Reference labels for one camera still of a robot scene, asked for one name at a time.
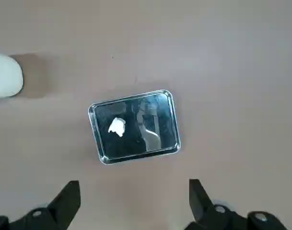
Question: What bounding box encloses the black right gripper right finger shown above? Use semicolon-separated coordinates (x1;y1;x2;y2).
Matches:
184;178;288;230

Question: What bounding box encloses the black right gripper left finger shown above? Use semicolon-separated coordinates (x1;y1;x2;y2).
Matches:
0;180;81;230

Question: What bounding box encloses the white paper scrap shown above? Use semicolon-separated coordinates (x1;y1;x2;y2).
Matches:
108;117;126;138

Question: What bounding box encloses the rectangular metal tray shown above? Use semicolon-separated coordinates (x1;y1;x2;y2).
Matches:
88;89;181;166

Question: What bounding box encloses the small white lidded bin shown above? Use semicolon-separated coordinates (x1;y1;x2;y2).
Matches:
0;52;24;99

